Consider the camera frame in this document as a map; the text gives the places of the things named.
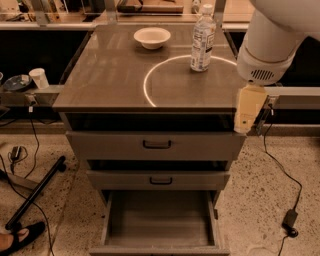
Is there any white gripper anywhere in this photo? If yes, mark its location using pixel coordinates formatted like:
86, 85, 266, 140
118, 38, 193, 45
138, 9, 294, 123
234, 46, 294, 134

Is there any clear plastic water bottle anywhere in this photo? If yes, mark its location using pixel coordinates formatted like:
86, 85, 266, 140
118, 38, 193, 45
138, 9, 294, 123
190, 4, 216, 72

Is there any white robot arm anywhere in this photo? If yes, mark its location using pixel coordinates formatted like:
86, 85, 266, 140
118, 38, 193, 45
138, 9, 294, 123
234, 0, 320, 134

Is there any grey drawer cabinet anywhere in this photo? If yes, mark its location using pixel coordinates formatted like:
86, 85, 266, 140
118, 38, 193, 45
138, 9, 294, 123
52, 23, 260, 208

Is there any open bottom drawer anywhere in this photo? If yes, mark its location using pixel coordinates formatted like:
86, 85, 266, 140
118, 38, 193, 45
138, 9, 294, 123
89, 190, 230, 256

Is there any middle drawer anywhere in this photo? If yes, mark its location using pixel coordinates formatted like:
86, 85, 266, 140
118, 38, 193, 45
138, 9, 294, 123
87, 170, 230, 191

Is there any top drawer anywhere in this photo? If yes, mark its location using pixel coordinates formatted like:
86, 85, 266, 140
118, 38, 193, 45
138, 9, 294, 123
66, 131, 245, 161

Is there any white bowl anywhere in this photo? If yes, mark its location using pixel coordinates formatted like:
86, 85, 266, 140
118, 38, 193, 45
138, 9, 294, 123
134, 27, 171, 50

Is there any black power adapter right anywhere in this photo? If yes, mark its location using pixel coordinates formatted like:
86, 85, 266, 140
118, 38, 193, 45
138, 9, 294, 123
282, 209, 298, 238

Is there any black power adapter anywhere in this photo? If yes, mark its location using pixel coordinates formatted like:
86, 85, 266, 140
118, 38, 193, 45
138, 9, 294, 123
282, 209, 298, 238
10, 146, 21, 161

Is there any black pole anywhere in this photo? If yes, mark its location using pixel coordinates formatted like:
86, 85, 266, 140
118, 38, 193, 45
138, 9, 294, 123
5, 156, 66, 230

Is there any white paper cup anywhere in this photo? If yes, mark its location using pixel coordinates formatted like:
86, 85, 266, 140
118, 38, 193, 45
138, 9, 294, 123
29, 68, 49, 89

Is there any dark blue bowl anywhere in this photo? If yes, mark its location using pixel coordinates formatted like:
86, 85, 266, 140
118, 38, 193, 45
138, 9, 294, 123
3, 75, 32, 92

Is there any black power adapter left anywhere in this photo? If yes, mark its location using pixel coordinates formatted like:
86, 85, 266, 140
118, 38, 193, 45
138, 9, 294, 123
10, 146, 21, 161

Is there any black shoe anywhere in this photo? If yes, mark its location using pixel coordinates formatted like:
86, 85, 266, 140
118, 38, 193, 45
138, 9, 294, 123
0, 221, 45, 256

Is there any black cable left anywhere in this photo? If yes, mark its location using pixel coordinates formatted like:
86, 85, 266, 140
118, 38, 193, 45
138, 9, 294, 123
0, 106, 56, 256

